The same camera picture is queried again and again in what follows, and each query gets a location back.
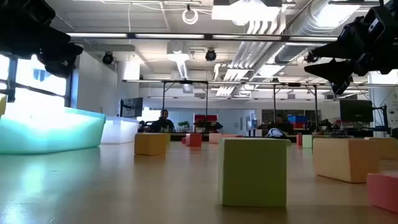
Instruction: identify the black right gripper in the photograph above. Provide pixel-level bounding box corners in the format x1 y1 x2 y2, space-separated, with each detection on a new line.
303 18 398 96

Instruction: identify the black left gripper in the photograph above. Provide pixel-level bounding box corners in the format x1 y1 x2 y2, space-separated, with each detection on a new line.
0 0 84 78

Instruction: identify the orange wooden cube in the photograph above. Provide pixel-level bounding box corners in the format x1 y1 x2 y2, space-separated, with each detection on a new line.
364 136 398 161
312 138 381 184
134 133 169 156

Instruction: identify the red wooden cube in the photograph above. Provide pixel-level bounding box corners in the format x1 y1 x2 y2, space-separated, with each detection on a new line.
185 133 203 147

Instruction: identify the black ceiling spotlight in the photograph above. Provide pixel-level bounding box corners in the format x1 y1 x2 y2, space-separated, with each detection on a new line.
205 48 218 62
101 51 114 65

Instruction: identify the black computer monitor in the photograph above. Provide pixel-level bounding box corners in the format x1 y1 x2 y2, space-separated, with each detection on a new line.
119 97 144 118
339 99 374 124

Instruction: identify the teal plastic bin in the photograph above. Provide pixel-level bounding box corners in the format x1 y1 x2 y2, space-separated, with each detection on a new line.
0 106 106 156

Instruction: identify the blue black monitor stand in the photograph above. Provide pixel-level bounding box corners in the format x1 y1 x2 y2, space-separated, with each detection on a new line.
371 105 390 133

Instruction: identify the person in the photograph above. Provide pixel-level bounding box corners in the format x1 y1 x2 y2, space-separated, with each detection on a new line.
267 112 295 135
151 108 176 134

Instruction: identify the clear plastic bin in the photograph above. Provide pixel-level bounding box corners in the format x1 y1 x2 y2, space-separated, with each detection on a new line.
99 116 140 145

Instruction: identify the white and black ball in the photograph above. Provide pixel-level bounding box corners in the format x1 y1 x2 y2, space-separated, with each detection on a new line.
266 127 285 139

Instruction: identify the white ceiling light panel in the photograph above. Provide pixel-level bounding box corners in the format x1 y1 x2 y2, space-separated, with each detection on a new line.
211 0 282 26

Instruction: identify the black bar with strip lights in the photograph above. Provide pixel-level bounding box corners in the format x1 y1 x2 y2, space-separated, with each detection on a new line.
66 32 340 43

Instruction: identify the red panel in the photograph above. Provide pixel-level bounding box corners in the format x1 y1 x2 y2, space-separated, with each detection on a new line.
193 114 219 124

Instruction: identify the silver spiral ventilation duct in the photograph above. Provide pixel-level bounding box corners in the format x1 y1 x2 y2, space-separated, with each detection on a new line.
273 2 343 65

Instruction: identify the black metal station frame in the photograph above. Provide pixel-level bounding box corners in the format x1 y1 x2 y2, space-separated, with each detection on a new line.
272 82 320 125
161 80 210 121

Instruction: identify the black window frame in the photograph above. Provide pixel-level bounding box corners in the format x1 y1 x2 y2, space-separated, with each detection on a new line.
0 52 75 108

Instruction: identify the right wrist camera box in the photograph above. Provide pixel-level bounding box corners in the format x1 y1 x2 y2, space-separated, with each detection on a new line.
362 5 391 40

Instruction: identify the white wall poster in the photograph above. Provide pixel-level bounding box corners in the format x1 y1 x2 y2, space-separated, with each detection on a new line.
387 93 398 125

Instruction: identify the white coiled cable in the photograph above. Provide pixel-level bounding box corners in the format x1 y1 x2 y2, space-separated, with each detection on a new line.
182 7 200 26

